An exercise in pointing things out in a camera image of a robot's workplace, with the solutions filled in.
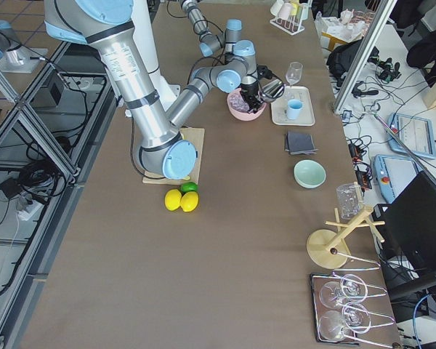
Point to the pink cup on rack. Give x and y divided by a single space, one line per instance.
282 10

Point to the black backpack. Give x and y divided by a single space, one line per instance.
341 59

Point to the cream serving tray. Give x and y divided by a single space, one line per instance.
278 108

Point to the upper lying wine glass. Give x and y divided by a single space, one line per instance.
345 289

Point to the green lime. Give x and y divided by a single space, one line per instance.
187 187

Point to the aluminium frame post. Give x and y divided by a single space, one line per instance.
380 19

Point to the blue cup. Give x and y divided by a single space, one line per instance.
293 109

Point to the pile of clear ice cubes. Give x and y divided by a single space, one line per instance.
237 103

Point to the lower lying wine glass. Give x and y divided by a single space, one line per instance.
351 322

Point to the blue teach pendant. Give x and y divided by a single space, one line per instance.
393 174
415 133

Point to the dark grey folded cloth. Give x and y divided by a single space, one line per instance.
298 143

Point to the upper blue teach pendant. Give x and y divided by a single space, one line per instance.
415 133

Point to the wooden cutting board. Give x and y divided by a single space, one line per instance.
183 162

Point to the lying wine glass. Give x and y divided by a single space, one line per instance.
351 322
345 289

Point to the pink bowl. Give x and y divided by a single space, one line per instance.
247 116

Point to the glass mug on tree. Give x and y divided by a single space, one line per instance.
350 200

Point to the lower blue teach pendant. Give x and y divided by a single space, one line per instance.
393 174

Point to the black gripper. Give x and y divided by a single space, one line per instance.
248 88

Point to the black tray with glasses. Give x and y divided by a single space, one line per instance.
316 282

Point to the white cup rack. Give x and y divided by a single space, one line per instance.
299 13

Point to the black monitor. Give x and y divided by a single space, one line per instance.
410 228

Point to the white column with base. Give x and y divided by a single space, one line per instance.
144 41

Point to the wooden mug tree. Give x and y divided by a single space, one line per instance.
328 248

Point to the metal ice scoop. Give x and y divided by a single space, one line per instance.
272 91

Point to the left yellow lemon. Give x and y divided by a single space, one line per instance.
172 199

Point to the standing wine glass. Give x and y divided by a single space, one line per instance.
294 73

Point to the person in dark jacket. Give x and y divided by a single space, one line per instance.
423 53

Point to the green bowl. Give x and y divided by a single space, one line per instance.
309 174

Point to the yellow lemon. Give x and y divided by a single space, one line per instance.
189 201
172 199

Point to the right yellow lemon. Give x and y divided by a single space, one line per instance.
189 201

